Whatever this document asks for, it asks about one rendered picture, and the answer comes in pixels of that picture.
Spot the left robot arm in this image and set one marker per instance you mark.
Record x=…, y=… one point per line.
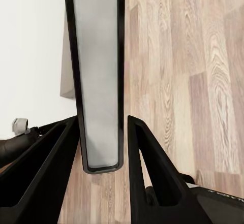
x=24, y=138

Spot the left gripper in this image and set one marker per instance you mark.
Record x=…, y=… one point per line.
x=16, y=146

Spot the bench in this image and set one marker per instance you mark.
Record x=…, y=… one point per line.
x=67, y=81

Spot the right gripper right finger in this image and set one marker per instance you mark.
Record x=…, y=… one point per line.
x=177, y=203

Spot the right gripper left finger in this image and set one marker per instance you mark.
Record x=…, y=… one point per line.
x=32, y=188

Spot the hardback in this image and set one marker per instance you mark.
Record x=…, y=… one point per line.
x=97, y=44

